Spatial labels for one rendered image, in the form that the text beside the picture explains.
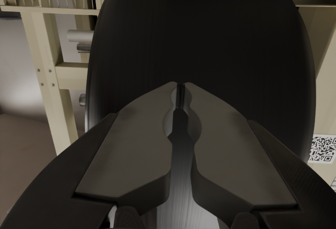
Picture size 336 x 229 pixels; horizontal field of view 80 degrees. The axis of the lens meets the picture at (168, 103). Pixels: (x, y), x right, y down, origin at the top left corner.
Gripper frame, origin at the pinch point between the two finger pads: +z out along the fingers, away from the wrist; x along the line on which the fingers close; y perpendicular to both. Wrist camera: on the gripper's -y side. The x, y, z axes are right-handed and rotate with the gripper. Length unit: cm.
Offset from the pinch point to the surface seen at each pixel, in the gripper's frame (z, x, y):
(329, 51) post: 23.6, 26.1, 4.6
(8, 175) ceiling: 199, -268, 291
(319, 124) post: 21.8, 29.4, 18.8
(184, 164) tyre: 3.7, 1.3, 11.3
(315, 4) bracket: 27.6, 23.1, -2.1
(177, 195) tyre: 2.6, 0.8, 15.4
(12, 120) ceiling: 366, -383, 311
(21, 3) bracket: 69, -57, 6
